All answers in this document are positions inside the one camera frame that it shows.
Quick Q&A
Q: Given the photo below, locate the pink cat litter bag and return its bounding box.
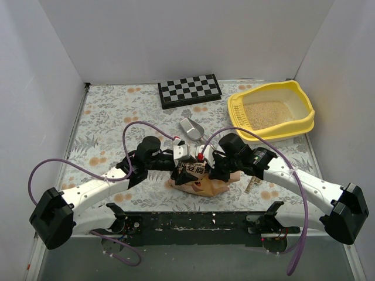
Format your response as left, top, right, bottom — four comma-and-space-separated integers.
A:
166, 162, 240, 197

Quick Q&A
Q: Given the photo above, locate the silver metal scoop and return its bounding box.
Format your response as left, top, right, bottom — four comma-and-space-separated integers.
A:
179, 118, 206, 142

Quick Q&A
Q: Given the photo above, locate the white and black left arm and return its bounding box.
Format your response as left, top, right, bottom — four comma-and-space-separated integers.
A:
29, 136, 195, 249

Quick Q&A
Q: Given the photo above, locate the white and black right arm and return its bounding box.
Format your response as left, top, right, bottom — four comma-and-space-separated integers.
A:
203, 133, 369, 245

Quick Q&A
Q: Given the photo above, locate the yellow and white litter box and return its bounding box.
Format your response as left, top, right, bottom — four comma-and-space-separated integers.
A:
227, 80, 315, 142

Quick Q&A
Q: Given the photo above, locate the small brown wooden ruler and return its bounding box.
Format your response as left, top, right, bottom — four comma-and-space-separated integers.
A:
245, 176, 261, 193

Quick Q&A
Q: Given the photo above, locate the floral patterned table mat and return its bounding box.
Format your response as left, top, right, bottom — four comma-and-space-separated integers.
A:
60, 82, 302, 212

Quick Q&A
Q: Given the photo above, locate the black and silver chessboard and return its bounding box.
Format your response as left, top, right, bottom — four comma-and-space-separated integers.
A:
158, 74, 222, 109

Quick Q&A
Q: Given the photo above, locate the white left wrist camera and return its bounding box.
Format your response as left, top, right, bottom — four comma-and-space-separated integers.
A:
172, 136, 190, 162

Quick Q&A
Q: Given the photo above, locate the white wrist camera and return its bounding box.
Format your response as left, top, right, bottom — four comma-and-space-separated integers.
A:
194, 145, 215, 168
172, 136, 190, 162

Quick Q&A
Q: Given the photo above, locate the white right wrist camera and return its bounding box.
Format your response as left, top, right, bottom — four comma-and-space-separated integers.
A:
194, 145, 215, 168

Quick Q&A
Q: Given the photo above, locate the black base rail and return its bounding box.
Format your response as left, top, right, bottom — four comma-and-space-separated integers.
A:
106, 201, 300, 250

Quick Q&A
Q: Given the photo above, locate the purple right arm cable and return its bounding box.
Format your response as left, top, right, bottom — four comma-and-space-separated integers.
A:
199, 126, 310, 276

